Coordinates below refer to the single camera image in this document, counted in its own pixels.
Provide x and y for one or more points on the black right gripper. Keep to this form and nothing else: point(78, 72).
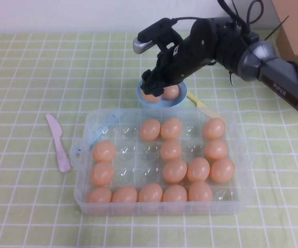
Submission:
point(190, 56)

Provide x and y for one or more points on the brown egg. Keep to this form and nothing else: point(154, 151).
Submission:
point(171, 128)
point(174, 171)
point(103, 151)
point(222, 170)
point(171, 93)
point(200, 192)
point(214, 128)
point(102, 173)
point(198, 169)
point(216, 149)
point(99, 196)
point(171, 150)
point(124, 195)
point(150, 193)
point(151, 99)
point(149, 129)
point(174, 194)

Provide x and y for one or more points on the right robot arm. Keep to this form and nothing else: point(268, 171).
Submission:
point(280, 75)

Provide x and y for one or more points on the clear plastic egg box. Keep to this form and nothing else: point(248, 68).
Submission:
point(241, 180)

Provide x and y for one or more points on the brown cardboard box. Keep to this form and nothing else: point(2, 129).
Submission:
point(290, 38)

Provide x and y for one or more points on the light blue plastic bowl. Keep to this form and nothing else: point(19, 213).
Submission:
point(181, 99)

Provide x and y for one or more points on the yellow plastic knife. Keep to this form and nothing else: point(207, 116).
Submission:
point(196, 101)

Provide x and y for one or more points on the blue plastic knife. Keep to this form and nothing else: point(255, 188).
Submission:
point(98, 134)

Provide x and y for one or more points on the pink plastic knife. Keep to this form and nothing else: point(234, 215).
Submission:
point(58, 144)

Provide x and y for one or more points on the green checked tablecloth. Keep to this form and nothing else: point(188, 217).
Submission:
point(22, 77)

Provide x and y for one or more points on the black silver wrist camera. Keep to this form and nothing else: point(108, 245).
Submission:
point(151, 33)

